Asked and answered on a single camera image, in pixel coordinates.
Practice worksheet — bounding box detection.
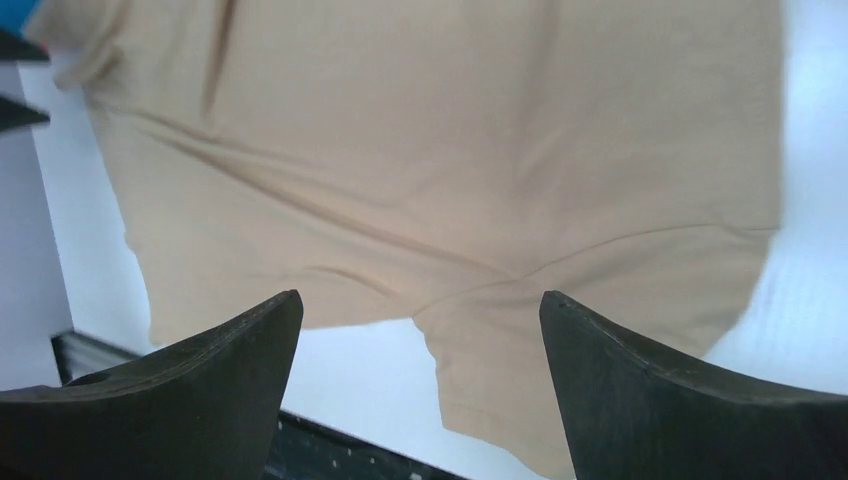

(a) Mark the beige t shirt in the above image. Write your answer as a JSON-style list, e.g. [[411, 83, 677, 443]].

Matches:
[[24, 1, 783, 479]]

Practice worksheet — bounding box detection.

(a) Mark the folded blue t shirt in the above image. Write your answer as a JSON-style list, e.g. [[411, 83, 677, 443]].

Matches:
[[0, 0, 41, 36]]

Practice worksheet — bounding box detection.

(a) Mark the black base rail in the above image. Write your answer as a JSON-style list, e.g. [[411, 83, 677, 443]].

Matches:
[[51, 331, 461, 480]]

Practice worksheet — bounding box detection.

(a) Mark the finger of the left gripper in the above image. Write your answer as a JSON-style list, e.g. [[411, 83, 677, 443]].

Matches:
[[0, 29, 50, 63], [0, 96, 50, 133]]

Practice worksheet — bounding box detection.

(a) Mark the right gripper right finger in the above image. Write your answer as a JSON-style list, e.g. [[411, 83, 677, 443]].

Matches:
[[539, 291, 847, 480]]

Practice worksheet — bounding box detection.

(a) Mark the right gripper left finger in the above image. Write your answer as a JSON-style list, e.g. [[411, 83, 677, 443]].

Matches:
[[1, 291, 303, 479]]

